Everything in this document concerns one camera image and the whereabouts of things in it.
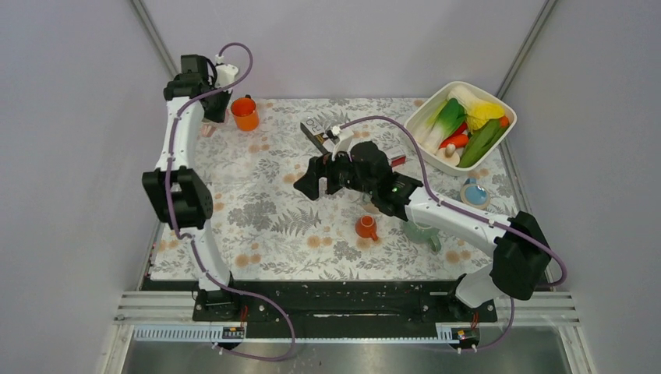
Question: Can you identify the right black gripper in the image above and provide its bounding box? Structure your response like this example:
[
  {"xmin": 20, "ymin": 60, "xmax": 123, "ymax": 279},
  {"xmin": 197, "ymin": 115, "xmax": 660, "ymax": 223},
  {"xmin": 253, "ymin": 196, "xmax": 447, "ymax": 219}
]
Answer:
[{"xmin": 294, "ymin": 142, "xmax": 376, "ymax": 201}]

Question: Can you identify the pink mug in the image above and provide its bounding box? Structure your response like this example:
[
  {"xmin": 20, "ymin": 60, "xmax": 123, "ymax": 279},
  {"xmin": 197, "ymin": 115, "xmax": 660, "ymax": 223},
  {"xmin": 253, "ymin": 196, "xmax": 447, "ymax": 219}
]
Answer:
[{"xmin": 200, "ymin": 119, "xmax": 219, "ymax": 137}]

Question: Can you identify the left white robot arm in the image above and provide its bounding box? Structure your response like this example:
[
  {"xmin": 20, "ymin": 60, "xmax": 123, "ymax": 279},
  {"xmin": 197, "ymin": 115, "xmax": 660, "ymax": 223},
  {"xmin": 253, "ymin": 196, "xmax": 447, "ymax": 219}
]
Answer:
[{"xmin": 142, "ymin": 55, "xmax": 242, "ymax": 320}]

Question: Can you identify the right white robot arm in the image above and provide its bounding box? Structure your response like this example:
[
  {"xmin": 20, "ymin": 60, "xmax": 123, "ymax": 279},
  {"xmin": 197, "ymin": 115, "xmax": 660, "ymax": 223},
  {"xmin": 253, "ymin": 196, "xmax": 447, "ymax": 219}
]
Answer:
[{"xmin": 294, "ymin": 142, "xmax": 551, "ymax": 321}]

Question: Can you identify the orange enamel mug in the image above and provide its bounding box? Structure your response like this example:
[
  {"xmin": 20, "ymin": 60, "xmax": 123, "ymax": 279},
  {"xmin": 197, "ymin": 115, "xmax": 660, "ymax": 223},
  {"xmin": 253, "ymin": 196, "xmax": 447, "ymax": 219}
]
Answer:
[{"xmin": 230, "ymin": 95, "xmax": 260, "ymax": 132}]

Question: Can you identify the floral beige mug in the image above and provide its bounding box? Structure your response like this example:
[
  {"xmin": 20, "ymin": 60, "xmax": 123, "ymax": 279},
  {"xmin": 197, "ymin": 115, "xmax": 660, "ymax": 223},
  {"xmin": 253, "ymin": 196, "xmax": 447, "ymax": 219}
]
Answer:
[{"xmin": 359, "ymin": 193, "xmax": 381, "ymax": 215}]

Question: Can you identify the green ceramic mug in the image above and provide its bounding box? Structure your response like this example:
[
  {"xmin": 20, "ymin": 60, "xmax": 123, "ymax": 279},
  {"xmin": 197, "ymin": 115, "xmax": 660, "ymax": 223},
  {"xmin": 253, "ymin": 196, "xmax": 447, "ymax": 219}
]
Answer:
[{"xmin": 401, "ymin": 221, "xmax": 442, "ymax": 253}]

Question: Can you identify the black and white box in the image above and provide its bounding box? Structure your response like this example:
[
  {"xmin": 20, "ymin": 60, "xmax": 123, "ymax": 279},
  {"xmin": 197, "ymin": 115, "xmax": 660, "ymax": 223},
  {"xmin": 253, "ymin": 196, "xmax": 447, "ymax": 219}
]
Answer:
[{"xmin": 299, "ymin": 117, "xmax": 338, "ymax": 154}]

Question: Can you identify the floral tablecloth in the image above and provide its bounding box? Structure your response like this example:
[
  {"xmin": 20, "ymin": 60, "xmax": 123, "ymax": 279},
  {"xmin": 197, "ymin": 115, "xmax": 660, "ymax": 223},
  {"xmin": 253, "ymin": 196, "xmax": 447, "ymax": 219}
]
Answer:
[{"xmin": 150, "ymin": 97, "xmax": 539, "ymax": 283}]

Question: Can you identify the small orange cup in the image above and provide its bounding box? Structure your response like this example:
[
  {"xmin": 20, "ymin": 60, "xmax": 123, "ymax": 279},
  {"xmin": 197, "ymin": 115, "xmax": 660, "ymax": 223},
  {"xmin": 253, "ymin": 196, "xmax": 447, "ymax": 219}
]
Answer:
[{"xmin": 355, "ymin": 215, "xmax": 379, "ymax": 242}]

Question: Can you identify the red and white box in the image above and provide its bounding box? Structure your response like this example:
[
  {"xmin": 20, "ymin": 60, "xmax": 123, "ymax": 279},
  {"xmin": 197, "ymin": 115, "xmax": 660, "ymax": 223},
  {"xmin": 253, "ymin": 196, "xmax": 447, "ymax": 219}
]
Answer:
[{"xmin": 384, "ymin": 146, "xmax": 407, "ymax": 168}]

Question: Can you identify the mushroom toy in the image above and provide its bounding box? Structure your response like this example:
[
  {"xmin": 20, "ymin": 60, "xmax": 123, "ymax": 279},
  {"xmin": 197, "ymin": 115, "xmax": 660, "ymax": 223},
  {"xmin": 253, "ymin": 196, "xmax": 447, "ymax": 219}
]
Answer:
[{"xmin": 436, "ymin": 143, "xmax": 461, "ymax": 167}]

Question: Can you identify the green leek toy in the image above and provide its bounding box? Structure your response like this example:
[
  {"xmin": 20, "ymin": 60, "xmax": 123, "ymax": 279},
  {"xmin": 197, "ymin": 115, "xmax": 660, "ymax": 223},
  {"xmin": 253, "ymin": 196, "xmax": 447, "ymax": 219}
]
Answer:
[{"xmin": 422, "ymin": 98, "xmax": 466, "ymax": 153}]

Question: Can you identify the white vegetable tray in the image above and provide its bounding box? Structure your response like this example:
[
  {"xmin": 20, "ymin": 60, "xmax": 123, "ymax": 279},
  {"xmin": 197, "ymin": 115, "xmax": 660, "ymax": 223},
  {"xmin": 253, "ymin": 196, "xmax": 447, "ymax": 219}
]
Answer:
[{"xmin": 402, "ymin": 81, "xmax": 517, "ymax": 176}]

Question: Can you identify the red carrot toy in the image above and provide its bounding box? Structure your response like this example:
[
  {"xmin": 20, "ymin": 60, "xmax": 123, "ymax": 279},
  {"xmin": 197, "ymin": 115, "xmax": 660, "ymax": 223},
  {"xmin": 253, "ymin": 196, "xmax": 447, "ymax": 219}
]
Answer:
[{"xmin": 439, "ymin": 134, "xmax": 469, "ymax": 149}]

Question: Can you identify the blue tape roll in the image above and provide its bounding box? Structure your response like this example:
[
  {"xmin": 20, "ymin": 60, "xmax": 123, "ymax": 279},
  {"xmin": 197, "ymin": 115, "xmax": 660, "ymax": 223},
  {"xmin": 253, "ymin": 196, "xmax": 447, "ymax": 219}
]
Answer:
[{"xmin": 459, "ymin": 178, "xmax": 491, "ymax": 210}]

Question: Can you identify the green cucumber toy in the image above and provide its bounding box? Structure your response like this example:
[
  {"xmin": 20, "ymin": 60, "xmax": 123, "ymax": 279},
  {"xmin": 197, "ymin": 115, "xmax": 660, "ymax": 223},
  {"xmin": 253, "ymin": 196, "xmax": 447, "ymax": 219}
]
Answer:
[{"xmin": 458, "ymin": 119, "xmax": 509, "ymax": 168}]

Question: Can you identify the napa cabbage toy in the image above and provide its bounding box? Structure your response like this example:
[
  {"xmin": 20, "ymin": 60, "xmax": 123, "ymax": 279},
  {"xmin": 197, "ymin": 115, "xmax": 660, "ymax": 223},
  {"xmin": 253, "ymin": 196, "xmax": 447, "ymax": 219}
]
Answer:
[{"xmin": 447, "ymin": 85, "xmax": 479, "ymax": 109}]

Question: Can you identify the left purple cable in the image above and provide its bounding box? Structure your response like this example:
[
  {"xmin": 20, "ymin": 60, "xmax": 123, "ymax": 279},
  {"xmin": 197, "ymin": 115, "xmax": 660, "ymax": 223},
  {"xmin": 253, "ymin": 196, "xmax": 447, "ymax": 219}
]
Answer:
[{"xmin": 164, "ymin": 42, "xmax": 296, "ymax": 362}]

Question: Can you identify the purple cable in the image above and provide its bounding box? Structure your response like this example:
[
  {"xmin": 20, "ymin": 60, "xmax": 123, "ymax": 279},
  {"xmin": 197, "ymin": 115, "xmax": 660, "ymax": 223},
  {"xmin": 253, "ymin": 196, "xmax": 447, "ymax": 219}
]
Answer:
[
  {"xmin": 333, "ymin": 115, "xmax": 569, "ymax": 354},
  {"xmin": 164, "ymin": 42, "xmax": 296, "ymax": 362}
]

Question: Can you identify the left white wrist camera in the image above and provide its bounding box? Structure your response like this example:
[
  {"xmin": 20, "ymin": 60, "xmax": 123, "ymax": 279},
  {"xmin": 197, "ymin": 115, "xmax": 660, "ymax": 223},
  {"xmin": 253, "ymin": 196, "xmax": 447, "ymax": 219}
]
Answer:
[{"xmin": 214, "ymin": 55, "xmax": 240, "ymax": 88}]

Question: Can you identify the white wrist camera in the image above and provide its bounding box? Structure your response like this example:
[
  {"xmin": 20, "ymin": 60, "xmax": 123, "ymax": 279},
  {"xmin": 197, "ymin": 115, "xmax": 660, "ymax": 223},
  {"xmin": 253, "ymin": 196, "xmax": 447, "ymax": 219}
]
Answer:
[
  {"xmin": 214, "ymin": 55, "xmax": 240, "ymax": 88},
  {"xmin": 330, "ymin": 125, "xmax": 354, "ymax": 161}
]

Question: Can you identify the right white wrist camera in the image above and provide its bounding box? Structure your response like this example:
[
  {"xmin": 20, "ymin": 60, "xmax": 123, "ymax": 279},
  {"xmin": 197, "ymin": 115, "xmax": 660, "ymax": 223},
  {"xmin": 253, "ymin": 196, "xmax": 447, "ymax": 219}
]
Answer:
[{"xmin": 330, "ymin": 125, "xmax": 354, "ymax": 161}]

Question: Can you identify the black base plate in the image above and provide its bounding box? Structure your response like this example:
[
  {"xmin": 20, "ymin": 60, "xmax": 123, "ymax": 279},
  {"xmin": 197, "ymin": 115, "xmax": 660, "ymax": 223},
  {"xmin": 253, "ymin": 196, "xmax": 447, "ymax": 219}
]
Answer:
[{"xmin": 140, "ymin": 278, "xmax": 552, "ymax": 342}]

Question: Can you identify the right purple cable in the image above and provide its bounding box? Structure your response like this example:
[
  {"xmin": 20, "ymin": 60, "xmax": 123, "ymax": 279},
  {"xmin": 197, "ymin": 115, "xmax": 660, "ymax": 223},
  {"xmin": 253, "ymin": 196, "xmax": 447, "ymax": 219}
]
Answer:
[{"xmin": 333, "ymin": 115, "xmax": 569, "ymax": 354}]

